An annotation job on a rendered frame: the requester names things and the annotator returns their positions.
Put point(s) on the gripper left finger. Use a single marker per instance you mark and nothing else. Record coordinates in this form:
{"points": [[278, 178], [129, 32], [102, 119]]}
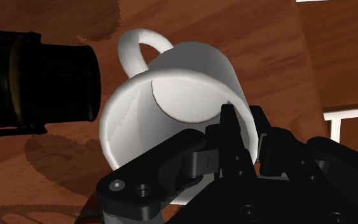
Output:
{"points": [[154, 173]]}

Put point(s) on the white furniture piece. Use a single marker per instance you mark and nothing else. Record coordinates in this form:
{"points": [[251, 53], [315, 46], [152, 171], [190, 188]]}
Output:
{"points": [[335, 124]]}

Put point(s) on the black cylindrical object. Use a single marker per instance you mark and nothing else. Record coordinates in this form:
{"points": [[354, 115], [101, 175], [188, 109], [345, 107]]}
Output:
{"points": [[42, 86]]}

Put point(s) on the brown wooden table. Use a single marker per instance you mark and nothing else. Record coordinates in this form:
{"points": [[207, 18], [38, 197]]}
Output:
{"points": [[259, 46]]}

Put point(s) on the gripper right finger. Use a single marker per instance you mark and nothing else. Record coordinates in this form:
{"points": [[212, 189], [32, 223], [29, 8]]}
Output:
{"points": [[290, 155]]}

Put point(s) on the white mug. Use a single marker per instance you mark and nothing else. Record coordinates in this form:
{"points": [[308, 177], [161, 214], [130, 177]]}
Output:
{"points": [[181, 93]]}

